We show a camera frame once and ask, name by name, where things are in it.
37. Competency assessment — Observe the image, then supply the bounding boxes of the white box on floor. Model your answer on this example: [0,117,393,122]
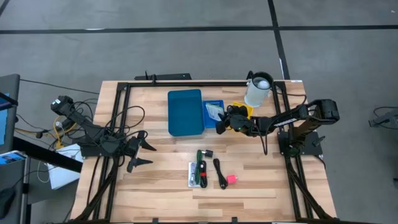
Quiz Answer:
[46,143,84,190]

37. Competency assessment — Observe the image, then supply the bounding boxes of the white cylindrical container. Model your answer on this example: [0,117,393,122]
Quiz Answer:
[244,71,275,108]

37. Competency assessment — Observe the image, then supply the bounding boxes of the small blue plastic bin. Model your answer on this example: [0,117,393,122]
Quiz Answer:
[202,99,226,129]

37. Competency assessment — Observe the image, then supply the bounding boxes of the plain black cable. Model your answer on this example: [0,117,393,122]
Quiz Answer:
[213,158,229,190]

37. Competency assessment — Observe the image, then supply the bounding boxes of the black desk leg bar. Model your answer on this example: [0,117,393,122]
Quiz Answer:
[12,136,83,174]

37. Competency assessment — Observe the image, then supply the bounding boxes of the black cable with red tie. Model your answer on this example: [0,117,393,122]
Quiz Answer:
[198,159,209,189]

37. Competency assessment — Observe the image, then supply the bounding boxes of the thin black floor cable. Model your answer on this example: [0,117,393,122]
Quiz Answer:
[20,78,100,95]

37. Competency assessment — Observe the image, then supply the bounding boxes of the white labelled box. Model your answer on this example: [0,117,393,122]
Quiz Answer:
[187,161,201,188]
[205,103,225,123]

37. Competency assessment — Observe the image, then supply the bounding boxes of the small display screen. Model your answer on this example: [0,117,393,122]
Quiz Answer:
[0,150,28,166]

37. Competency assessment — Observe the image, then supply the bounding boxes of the black floor stand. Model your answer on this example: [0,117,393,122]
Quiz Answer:
[368,106,398,129]

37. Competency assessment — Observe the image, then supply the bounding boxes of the black aluminium table frame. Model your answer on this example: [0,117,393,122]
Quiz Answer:
[70,80,338,224]

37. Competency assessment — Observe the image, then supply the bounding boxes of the large teal plastic bin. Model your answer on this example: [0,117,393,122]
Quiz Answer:
[167,88,205,138]

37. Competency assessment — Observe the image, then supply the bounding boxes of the small yellow plastic bin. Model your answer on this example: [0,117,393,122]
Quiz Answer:
[226,101,254,132]

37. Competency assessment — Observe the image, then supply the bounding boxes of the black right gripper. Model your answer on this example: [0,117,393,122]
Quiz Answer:
[216,105,254,136]

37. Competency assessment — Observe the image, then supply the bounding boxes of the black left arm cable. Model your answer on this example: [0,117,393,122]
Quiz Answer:
[104,105,147,141]

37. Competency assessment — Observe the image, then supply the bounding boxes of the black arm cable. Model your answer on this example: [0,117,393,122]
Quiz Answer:
[104,105,147,141]
[259,124,270,156]

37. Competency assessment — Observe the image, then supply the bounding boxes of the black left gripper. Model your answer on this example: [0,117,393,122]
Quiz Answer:
[124,130,157,174]

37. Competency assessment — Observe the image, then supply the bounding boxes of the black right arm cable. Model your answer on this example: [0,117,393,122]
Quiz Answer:
[259,124,270,156]

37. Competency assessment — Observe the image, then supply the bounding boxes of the yellow cable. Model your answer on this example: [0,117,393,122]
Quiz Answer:
[53,114,78,149]

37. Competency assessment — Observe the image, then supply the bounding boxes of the black router box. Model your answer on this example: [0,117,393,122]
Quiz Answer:
[134,70,193,81]

